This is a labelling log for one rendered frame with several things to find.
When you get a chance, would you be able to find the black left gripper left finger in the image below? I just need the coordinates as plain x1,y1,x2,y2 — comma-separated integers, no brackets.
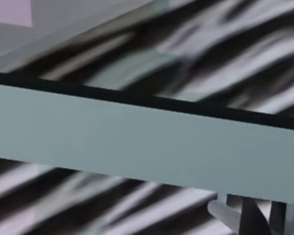
239,195,271,235

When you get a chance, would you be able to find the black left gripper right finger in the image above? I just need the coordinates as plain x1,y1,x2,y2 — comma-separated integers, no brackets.
270,200,288,235

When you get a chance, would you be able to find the grey-blue bar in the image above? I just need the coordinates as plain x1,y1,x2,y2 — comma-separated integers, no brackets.
0,70,294,206

